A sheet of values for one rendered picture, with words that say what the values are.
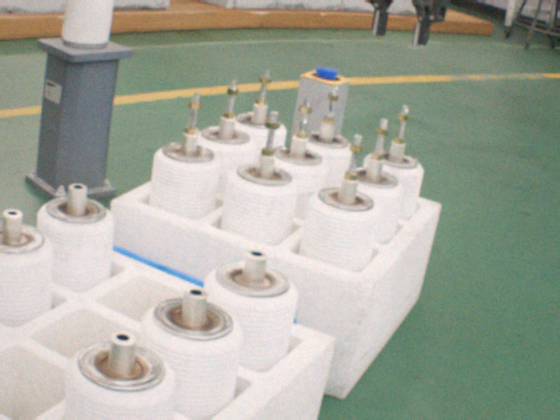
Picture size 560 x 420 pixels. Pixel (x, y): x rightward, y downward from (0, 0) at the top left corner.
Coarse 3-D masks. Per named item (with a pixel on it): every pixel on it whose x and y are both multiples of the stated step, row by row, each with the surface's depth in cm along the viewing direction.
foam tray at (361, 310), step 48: (144, 192) 128; (144, 240) 123; (192, 240) 119; (240, 240) 118; (288, 240) 121; (432, 240) 147; (336, 288) 113; (384, 288) 119; (336, 336) 115; (384, 336) 131; (336, 384) 117
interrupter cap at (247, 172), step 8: (240, 168) 122; (248, 168) 122; (256, 168) 123; (240, 176) 119; (248, 176) 119; (256, 176) 121; (280, 176) 122; (288, 176) 122; (264, 184) 118; (272, 184) 118; (280, 184) 119; (288, 184) 120
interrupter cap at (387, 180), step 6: (360, 168) 131; (366, 168) 131; (360, 174) 129; (384, 174) 130; (390, 174) 130; (360, 180) 125; (366, 180) 126; (384, 180) 128; (390, 180) 128; (396, 180) 128; (372, 186) 125; (378, 186) 125; (384, 186) 125; (390, 186) 125; (396, 186) 127
